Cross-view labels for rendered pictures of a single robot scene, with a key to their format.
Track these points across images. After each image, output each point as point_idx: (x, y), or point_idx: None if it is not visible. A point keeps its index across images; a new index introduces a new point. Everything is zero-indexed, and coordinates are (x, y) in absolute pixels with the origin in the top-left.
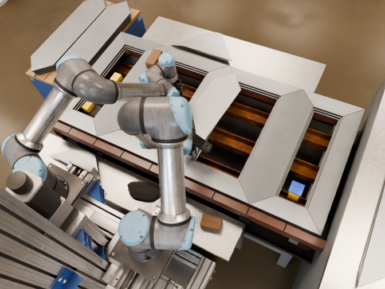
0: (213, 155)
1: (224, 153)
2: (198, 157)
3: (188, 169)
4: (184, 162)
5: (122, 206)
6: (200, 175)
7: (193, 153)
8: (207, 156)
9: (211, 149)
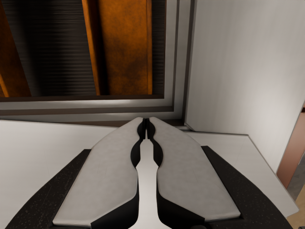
0: (61, 54)
1: (36, 27)
2: (103, 90)
3: (255, 108)
4: (215, 149)
5: (304, 182)
6: (288, 2)
7: (188, 159)
8: (75, 69)
9: (50, 68)
